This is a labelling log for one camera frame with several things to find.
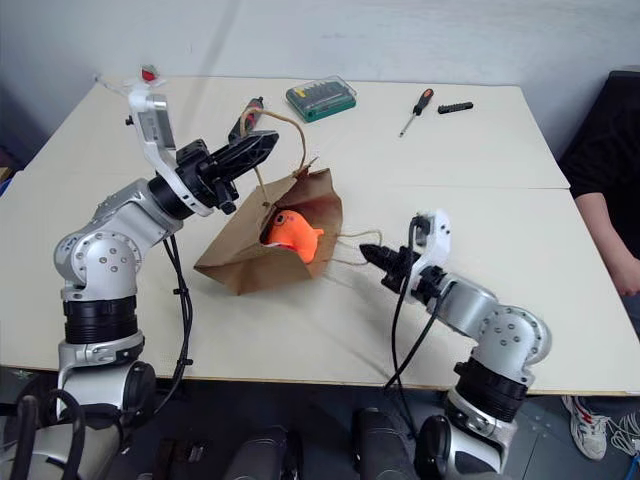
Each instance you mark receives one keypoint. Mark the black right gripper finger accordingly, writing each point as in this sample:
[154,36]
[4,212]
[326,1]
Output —
[389,267]
[379,251]

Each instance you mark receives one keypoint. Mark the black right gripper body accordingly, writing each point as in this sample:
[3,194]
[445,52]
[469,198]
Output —
[401,267]

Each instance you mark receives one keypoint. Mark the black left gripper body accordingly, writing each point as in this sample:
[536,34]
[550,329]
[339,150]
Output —
[200,170]

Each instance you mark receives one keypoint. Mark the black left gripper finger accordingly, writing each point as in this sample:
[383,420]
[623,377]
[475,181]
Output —
[252,150]
[238,131]

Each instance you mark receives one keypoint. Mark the brown paper bag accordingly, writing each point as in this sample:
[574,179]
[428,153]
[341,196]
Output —
[240,250]

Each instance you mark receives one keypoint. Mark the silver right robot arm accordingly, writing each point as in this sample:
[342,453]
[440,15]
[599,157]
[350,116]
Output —
[500,325]

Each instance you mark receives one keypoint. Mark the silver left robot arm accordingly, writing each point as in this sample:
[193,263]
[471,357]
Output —
[107,260]

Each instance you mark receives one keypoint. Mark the person's bare forearm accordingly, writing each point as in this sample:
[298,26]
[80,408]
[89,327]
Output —
[605,235]

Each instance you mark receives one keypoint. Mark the orange plush toy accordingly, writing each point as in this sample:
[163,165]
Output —
[295,232]

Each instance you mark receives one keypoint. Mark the person's hand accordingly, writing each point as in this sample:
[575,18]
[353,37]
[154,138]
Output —
[631,282]

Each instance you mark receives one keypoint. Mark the green screwdriver bit case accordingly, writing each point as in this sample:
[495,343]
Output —
[320,100]

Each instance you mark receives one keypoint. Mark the small red white object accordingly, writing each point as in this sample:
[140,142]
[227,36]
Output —
[148,74]

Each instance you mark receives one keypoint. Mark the dark rounded shape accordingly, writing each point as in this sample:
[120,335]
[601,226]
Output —
[267,452]
[382,445]

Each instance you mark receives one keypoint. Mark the person in black shirt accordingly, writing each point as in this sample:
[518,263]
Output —
[607,150]

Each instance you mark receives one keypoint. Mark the white sneaker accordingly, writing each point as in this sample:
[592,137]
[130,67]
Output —
[585,425]

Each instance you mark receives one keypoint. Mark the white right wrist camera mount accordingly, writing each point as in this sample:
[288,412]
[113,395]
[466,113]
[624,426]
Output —
[440,235]

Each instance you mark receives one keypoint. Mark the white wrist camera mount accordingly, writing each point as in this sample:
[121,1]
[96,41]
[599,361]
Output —
[155,125]
[440,235]

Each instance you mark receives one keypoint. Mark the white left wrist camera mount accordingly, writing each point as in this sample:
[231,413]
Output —
[155,125]

